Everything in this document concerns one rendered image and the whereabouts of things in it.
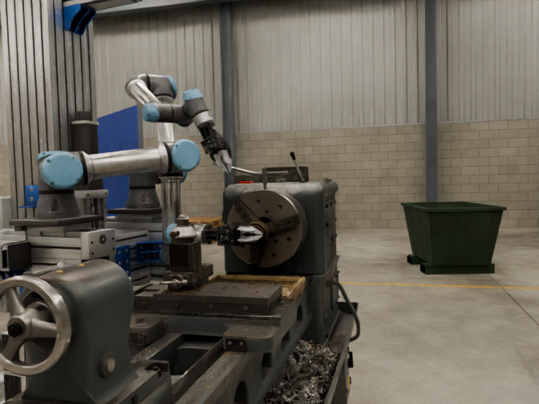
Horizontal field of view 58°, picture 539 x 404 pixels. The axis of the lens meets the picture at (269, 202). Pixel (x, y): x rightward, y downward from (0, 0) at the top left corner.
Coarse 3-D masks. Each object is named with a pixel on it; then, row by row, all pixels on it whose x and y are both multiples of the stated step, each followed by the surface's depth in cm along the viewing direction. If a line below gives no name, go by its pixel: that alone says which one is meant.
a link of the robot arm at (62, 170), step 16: (160, 144) 175; (176, 144) 174; (192, 144) 177; (48, 160) 154; (64, 160) 155; (80, 160) 159; (96, 160) 162; (112, 160) 165; (128, 160) 167; (144, 160) 170; (160, 160) 173; (176, 160) 173; (192, 160) 177; (48, 176) 153; (64, 176) 155; (80, 176) 157; (96, 176) 164; (112, 176) 168
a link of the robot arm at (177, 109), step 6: (174, 108) 197; (180, 108) 199; (174, 114) 197; (180, 114) 198; (186, 114) 198; (174, 120) 199; (180, 120) 200; (186, 120) 201; (192, 120) 202; (180, 126) 206; (186, 126) 206
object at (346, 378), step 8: (328, 280) 218; (344, 296) 218; (352, 312) 221; (344, 360) 232; (352, 360) 238; (344, 368) 232; (344, 376) 231; (344, 384) 231; (336, 392) 233; (344, 392) 232; (336, 400) 233; (344, 400) 232
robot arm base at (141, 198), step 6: (138, 186) 213; (144, 186) 213; (150, 186) 215; (132, 192) 214; (138, 192) 213; (144, 192) 213; (150, 192) 215; (132, 198) 213; (138, 198) 212; (144, 198) 213; (150, 198) 214; (156, 198) 217; (126, 204) 215; (132, 204) 212; (138, 204) 211; (144, 204) 212; (150, 204) 213; (156, 204) 216
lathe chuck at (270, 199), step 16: (256, 192) 194; (272, 192) 192; (256, 208) 194; (272, 208) 192; (288, 208) 190; (304, 224) 195; (272, 240) 193; (288, 240) 191; (240, 256) 197; (272, 256) 193; (288, 256) 192
